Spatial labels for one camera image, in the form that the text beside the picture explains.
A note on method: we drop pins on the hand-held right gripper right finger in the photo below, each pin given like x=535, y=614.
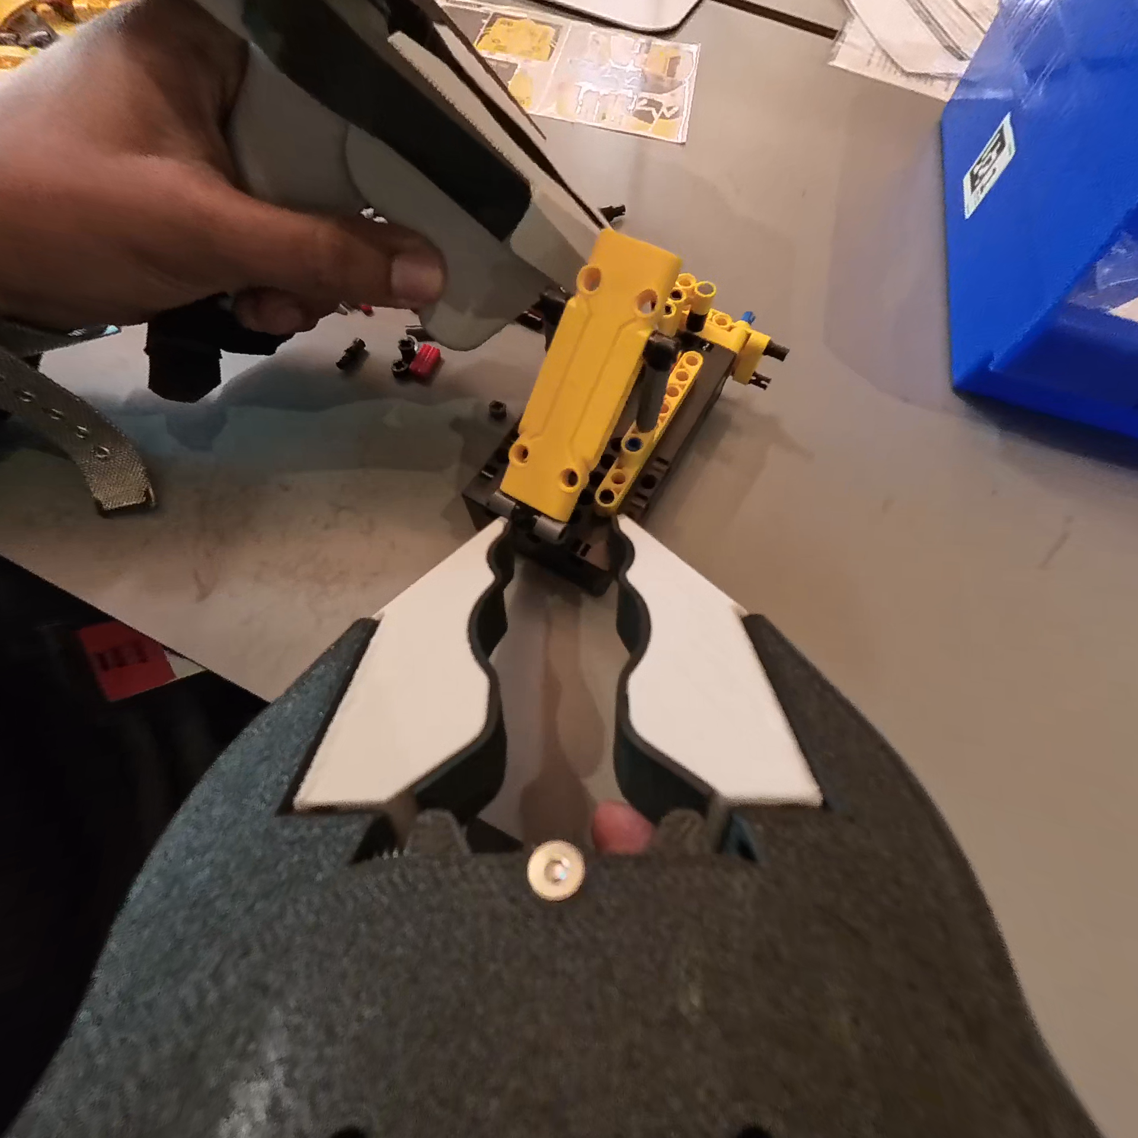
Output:
x=720, y=702

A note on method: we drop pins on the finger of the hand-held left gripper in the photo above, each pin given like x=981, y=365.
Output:
x=498, y=116

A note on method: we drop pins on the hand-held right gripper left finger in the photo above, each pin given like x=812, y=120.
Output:
x=400, y=702

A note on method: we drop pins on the yellow and black toy assembly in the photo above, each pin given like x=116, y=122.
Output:
x=586, y=382

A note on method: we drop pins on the person's right hand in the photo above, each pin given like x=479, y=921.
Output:
x=621, y=827

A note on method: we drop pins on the person's left hand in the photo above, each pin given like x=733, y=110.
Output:
x=115, y=178

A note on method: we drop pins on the yellow printed sticker sheet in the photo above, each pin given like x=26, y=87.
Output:
x=604, y=72

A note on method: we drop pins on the red toy connector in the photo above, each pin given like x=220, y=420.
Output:
x=423, y=360

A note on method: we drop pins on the pile of yellow black toy pieces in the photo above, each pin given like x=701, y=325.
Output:
x=35, y=27

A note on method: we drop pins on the person's black clothing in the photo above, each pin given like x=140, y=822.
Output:
x=52, y=845

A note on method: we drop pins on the white paper sheets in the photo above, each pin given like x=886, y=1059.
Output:
x=906, y=45

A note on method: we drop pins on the blue plastic bin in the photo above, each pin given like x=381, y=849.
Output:
x=1049, y=267

